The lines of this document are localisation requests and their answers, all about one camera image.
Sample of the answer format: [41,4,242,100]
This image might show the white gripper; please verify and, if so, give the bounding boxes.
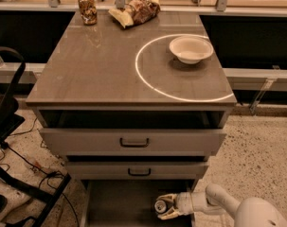
[157,192,193,220]

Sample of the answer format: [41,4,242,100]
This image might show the blue pepsi can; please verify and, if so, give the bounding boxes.
[154,200,168,214]

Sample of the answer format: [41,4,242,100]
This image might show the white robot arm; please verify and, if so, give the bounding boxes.
[154,183,287,227]

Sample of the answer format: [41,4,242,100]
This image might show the grey bottom drawer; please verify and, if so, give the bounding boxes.
[81,180,194,227]

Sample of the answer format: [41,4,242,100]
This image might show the grey drawer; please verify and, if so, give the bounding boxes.
[66,157,208,180]
[81,180,194,227]
[41,111,225,156]

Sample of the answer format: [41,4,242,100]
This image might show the grey drawer cabinet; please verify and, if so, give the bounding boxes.
[25,10,238,227]

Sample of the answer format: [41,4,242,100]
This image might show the grey middle drawer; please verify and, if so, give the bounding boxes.
[66,157,208,180]

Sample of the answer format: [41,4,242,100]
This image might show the grey top drawer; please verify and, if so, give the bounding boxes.
[41,111,225,156]

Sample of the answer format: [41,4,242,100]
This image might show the brown patterned can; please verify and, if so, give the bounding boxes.
[78,0,97,26]

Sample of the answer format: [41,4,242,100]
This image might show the white paper bowl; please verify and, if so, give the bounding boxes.
[170,36,213,64]

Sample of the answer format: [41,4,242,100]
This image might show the brown chip bag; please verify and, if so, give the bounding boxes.
[109,0,160,28]

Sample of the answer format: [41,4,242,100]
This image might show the black middle drawer handle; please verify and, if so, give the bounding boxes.
[127,168,152,177]

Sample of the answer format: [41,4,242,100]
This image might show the black drawer handle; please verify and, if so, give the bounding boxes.
[119,138,150,148]
[127,168,152,177]

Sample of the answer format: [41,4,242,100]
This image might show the black top drawer handle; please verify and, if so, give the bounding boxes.
[119,138,150,148]

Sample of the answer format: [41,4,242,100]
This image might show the black floor cable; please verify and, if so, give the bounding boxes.
[0,116,81,227]

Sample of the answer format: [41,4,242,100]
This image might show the black chair frame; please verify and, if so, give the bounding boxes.
[0,45,72,227]

